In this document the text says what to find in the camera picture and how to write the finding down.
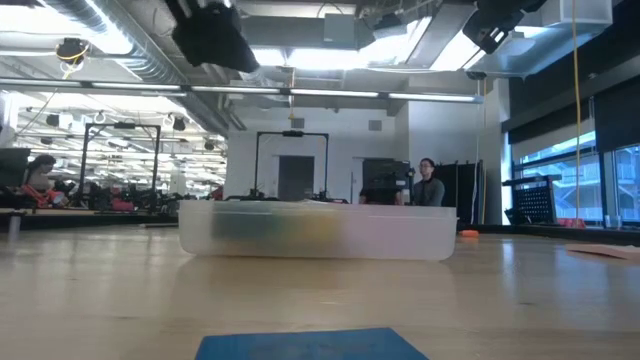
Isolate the dark background table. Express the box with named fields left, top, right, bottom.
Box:
left=0, top=207, right=180, bottom=227

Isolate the black pegboard cart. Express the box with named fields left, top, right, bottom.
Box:
left=502, top=174, right=563, bottom=226

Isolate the grey door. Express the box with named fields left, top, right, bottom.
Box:
left=277, top=154, right=316, bottom=203

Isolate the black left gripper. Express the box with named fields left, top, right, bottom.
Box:
left=171, top=0, right=262, bottom=75

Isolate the black aluminium table frame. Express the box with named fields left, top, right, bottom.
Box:
left=457, top=223, right=640, bottom=247

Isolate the black ceiling cable reel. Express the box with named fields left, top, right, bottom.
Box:
left=54, top=37, right=92, bottom=66

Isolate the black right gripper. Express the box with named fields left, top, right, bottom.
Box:
left=462, top=0, right=549, bottom=55

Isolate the blue pencil case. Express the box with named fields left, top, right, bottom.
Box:
left=193, top=327, right=430, bottom=360

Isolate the person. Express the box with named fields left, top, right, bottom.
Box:
left=22, top=153, right=70, bottom=209
left=358, top=172, right=404, bottom=206
left=412, top=157, right=447, bottom=208

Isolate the black partition panel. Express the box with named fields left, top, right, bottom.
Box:
left=430, top=160, right=484, bottom=225

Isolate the yellow green crayon box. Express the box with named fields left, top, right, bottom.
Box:
left=209, top=212, right=347, bottom=251

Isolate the grey ceiling junction box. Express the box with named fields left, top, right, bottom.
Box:
left=323, top=12, right=359, bottom=47

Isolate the black monitor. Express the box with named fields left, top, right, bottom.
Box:
left=0, top=147, right=32, bottom=189
left=362, top=158, right=417, bottom=206

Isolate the pale pink sticky note pad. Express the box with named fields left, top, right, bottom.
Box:
left=566, top=242, right=640, bottom=261

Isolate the long ceiling light strip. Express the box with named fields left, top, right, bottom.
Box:
left=0, top=77, right=485, bottom=105

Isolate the clear plastic container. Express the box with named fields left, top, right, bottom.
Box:
left=177, top=199, right=458, bottom=262

